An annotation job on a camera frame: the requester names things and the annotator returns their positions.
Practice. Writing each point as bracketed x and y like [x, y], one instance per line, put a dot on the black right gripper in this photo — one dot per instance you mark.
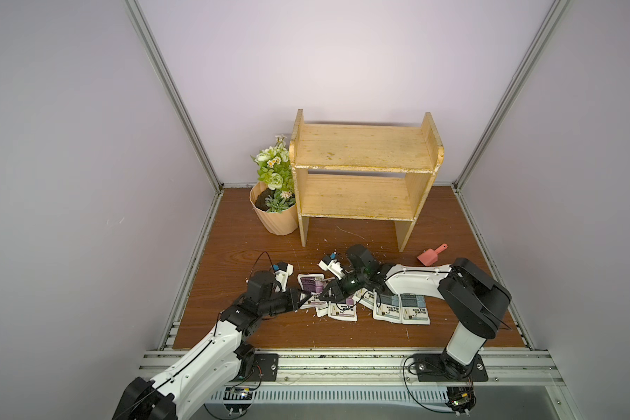
[340, 286]

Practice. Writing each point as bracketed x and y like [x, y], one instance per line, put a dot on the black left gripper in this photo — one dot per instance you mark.
[290, 300]

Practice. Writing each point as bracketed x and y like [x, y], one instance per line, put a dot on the purple coffee bag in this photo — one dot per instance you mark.
[314, 283]
[322, 309]
[345, 311]

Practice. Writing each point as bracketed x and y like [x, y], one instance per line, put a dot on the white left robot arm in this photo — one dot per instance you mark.
[223, 354]

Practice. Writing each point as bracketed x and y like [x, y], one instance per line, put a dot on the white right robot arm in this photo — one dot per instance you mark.
[477, 300]

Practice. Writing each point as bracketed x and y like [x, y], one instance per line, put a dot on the tilted teal coffee bag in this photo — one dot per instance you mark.
[365, 297]

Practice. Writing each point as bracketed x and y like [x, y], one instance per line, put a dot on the middle teal coffee bag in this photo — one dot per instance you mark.
[387, 307]

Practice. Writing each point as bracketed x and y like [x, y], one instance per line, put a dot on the right teal coffee bag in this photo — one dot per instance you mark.
[414, 310]

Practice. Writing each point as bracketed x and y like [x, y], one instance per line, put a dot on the wooden two-tier shelf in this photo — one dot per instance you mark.
[364, 172]

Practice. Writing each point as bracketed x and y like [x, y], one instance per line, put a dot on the beige ribbed plant pot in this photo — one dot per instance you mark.
[279, 224]

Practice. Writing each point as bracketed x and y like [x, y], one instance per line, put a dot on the pink plastic scoop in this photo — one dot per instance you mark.
[431, 256]

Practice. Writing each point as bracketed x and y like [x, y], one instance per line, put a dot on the left connector board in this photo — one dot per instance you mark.
[237, 401]

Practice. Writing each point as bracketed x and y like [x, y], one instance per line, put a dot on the connector board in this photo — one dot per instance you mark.
[460, 400]
[237, 401]

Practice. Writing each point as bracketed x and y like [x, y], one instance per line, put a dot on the green artificial flower plant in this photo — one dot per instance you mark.
[274, 170]

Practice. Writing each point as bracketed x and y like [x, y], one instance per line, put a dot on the right connector board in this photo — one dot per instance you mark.
[460, 400]

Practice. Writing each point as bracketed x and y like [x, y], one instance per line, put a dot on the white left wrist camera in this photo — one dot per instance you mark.
[282, 272]

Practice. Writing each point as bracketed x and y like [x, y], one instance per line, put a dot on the aluminium front rail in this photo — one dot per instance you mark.
[391, 366]

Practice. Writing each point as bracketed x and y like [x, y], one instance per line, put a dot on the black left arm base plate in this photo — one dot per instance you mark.
[258, 367]

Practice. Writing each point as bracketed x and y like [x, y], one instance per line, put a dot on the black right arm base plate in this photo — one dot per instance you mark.
[444, 369]

